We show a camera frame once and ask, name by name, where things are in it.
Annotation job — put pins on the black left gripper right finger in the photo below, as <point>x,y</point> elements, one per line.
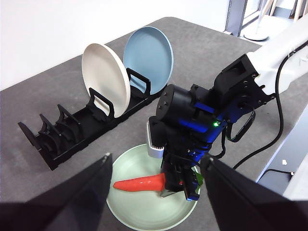
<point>252,207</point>

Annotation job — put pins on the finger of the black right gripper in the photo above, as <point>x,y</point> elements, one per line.
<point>174,175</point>
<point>192,187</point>

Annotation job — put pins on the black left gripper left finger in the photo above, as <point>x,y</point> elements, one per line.
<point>60,204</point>

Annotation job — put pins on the orange carrot with green leaves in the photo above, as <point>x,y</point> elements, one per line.
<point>139,184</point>

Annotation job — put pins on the green plate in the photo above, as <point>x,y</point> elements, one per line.
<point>149,211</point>

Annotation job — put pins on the black plate rack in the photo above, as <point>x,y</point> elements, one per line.
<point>72,142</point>

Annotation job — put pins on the blue plate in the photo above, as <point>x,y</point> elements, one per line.
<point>150,55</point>

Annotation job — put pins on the cream plate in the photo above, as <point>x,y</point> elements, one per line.
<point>106,77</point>

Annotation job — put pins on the white lamp stand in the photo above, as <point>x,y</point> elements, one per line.
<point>256,34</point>

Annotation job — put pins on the wooden boards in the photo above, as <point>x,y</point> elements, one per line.
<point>288,9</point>

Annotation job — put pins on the grey window frame post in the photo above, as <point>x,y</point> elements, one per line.
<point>237,16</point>

